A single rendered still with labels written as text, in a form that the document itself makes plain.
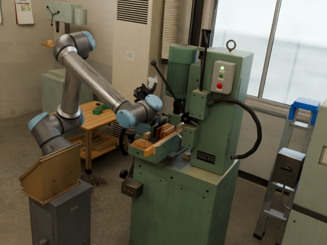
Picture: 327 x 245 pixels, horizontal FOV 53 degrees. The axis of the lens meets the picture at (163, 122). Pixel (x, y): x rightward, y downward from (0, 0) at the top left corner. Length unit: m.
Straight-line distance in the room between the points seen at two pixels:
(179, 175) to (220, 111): 0.46
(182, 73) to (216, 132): 0.40
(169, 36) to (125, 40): 0.51
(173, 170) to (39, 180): 0.80
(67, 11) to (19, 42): 1.01
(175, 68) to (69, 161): 0.88
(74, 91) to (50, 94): 2.30
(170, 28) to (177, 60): 1.56
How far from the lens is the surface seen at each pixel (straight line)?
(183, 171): 2.03
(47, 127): 2.17
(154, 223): 2.32
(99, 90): 1.60
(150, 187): 2.20
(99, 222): 2.88
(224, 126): 1.91
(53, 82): 4.26
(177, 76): 2.00
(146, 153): 1.92
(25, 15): 4.83
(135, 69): 3.69
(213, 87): 1.81
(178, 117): 2.11
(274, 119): 3.35
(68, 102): 2.13
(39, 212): 2.35
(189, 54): 1.97
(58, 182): 2.17
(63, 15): 4.18
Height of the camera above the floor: 1.80
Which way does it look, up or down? 22 degrees down
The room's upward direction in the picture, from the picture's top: 5 degrees clockwise
